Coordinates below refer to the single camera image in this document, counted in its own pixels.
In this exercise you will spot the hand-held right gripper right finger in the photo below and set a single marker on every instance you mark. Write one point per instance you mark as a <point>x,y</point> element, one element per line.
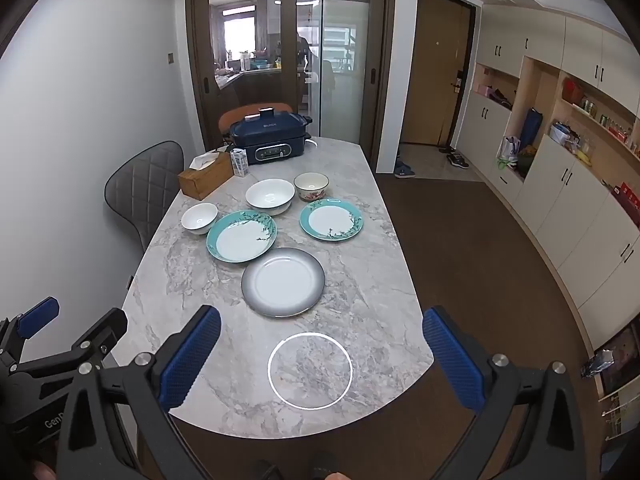
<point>452,360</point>

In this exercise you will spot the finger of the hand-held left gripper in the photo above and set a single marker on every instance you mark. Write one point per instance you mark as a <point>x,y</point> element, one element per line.
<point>107,325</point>
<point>37,312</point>

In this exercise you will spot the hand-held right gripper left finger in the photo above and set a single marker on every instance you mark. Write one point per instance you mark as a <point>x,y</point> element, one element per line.
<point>190,360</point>

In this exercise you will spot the grey rimmed white plate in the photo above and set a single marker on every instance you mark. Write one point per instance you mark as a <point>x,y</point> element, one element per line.
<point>282,282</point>

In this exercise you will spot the large teal rimmed plate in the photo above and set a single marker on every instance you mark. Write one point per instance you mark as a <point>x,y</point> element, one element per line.
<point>240,240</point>

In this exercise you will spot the large white bowl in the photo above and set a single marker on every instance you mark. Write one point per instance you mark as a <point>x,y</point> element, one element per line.
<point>270,192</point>

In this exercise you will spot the small teal rimmed plate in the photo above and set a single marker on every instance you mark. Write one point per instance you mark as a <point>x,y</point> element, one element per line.
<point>330,220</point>

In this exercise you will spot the small white bowl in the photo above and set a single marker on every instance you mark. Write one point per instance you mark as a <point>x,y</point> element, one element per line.
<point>199,217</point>

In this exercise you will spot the grey quilted chair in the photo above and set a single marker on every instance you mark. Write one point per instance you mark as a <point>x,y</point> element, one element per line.
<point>145,180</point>

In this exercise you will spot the wooden tissue box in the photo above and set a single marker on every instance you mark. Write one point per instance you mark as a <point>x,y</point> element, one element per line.
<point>205,180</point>

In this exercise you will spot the blue sneakers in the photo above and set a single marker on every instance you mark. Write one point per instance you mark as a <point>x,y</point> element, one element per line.
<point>404,170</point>

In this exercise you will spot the black shoes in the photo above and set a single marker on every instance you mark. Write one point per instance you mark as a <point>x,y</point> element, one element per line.
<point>457,161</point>

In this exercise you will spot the white milk carton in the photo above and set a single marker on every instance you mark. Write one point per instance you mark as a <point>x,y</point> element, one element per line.
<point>240,162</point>

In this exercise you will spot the floral cream bowl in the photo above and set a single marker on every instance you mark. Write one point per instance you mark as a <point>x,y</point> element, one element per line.
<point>311,192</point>

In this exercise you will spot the white shopping bag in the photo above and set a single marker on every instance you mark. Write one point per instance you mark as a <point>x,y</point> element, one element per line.
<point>509,152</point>

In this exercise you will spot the red box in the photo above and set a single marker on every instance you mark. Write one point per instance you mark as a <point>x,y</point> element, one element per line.
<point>627,205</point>

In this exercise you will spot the dark blue electric cooker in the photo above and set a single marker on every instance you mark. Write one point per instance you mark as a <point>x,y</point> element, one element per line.
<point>270,132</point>

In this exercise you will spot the orange brown chair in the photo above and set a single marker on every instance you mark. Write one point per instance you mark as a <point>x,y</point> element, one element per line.
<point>235,115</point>

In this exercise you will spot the wooden entrance door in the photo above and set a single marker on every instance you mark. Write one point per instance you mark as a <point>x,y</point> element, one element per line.
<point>435,85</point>

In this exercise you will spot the brown framed sliding glass door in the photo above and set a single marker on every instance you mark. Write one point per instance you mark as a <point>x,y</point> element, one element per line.
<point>200,60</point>

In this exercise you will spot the red bag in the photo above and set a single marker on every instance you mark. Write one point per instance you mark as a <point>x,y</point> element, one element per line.
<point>572,91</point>

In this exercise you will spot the cream wall cabinet unit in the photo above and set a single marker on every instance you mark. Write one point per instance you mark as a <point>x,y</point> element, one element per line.
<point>565,195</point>

